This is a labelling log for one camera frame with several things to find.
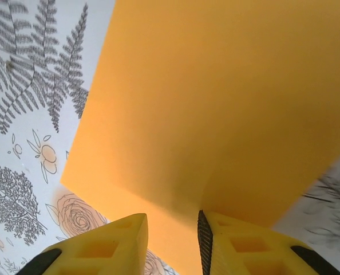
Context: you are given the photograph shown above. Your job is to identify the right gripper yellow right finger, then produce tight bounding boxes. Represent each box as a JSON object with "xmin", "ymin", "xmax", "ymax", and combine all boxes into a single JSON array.
[{"xmin": 197, "ymin": 210, "xmax": 340, "ymax": 275}]

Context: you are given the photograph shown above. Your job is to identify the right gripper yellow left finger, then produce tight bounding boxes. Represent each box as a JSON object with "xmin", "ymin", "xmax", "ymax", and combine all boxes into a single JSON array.
[{"xmin": 22, "ymin": 213, "xmax": 150, "ymax": 275}]

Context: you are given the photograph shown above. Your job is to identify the orange paper sheet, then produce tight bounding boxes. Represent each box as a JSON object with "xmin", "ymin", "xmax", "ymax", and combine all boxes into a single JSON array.
[{"xmin": 60, "ymin": 0, "xmax": 340, "ymax": 275}]

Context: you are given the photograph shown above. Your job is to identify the floral table cover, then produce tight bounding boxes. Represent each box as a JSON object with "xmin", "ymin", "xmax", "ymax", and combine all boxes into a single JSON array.
[{"xmin": 0, "ymin": 0, "xmax": 340, "ymax": 275}]

